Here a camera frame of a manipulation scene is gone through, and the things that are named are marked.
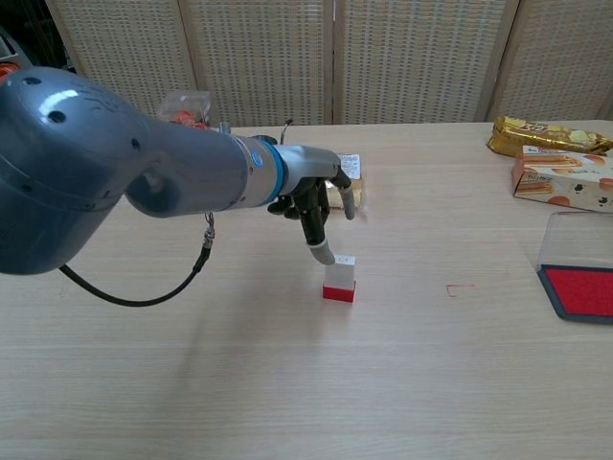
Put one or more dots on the wicker folding screen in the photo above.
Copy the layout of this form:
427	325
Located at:
287	57

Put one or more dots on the orange biscuit box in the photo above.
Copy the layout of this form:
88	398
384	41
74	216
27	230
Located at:
560	179

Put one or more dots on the stainless steel spouted pitcher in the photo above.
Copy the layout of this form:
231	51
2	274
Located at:
286	128

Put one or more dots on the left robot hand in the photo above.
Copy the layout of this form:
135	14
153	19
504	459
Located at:
311	167

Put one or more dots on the orange bag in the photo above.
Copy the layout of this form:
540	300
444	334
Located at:
3	69

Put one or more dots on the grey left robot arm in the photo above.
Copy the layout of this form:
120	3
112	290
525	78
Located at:
72	167

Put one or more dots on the gold foil snack package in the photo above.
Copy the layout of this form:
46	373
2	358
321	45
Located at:
546	136

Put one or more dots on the clear box with orange toys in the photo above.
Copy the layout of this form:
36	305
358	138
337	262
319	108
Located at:
187	112

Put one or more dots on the red ink pad clear lid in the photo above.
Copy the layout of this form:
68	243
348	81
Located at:
582	290

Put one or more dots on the bread in clear wrapper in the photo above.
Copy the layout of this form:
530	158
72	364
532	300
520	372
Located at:
354	165

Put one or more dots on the white and red stamp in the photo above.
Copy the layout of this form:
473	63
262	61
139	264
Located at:
340	282

